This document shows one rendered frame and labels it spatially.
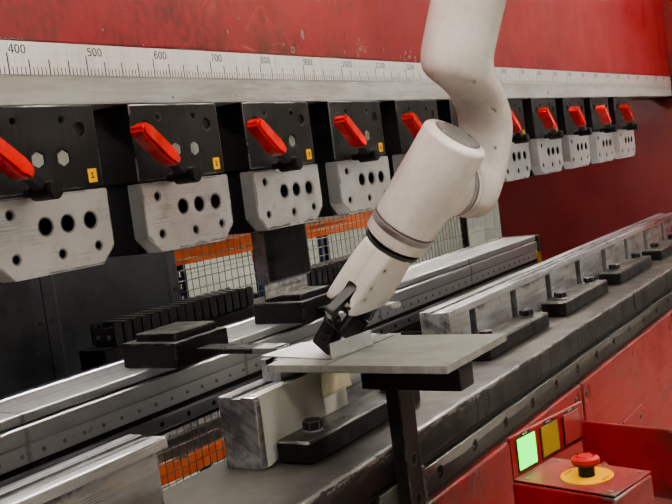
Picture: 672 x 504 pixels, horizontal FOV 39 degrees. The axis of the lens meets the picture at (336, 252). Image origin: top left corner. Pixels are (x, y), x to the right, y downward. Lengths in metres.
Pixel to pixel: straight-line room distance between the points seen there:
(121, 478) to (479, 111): 0.60
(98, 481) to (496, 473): 0.74
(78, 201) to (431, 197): 0.41
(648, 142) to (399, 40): 1.82
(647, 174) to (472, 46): 2.22
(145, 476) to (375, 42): 0.78
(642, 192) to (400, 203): 2.23
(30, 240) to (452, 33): 0.53
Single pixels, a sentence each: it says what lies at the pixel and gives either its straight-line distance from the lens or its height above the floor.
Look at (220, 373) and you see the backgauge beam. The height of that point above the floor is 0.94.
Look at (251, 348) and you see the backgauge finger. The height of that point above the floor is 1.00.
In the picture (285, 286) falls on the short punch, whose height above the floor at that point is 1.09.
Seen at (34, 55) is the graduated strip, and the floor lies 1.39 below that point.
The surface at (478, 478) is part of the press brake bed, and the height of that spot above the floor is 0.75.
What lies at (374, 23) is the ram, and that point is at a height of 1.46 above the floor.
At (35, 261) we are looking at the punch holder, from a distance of 0.96.
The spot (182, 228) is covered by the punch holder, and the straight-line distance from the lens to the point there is 1.11.
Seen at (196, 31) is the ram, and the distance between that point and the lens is 1.18.
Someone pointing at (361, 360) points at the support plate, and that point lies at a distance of 1.21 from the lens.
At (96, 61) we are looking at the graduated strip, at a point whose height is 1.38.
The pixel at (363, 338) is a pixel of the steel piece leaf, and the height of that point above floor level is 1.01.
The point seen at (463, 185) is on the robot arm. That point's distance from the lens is 1.16.
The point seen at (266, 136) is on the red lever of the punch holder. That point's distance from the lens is 1.19.
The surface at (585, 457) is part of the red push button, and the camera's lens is 1.38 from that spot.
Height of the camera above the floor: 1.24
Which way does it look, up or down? 5 degrees down
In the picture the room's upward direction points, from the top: 7 degrees counter-clockwise
